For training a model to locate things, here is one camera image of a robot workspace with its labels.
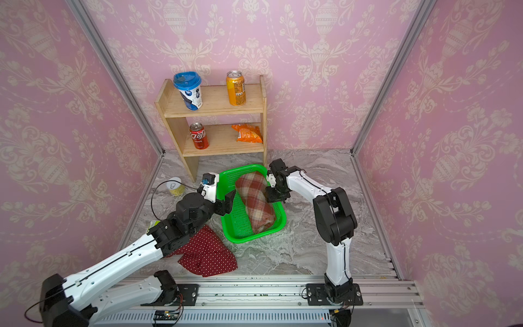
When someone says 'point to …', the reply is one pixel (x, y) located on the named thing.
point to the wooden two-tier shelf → (222, 138)
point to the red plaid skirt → (261, 214)
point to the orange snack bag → (248, 133)
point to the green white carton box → (153, 223)
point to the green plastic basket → (236, 223)
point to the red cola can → (199, 135)
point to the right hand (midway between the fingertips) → (272, 198)
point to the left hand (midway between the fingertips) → (228, 189)
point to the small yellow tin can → (175, 187)
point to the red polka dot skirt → (206, 254)
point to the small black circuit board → (165, 315)
